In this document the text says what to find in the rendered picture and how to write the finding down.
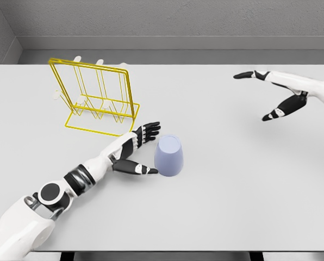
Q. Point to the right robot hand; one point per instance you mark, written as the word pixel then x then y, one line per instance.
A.
pixel 287 81

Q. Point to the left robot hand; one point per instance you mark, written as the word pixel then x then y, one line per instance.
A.
pixel 126 149

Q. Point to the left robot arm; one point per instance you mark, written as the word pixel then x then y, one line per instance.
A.
pixel 31 214

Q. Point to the lavender cup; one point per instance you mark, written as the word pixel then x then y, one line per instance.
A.
pixel 169 156

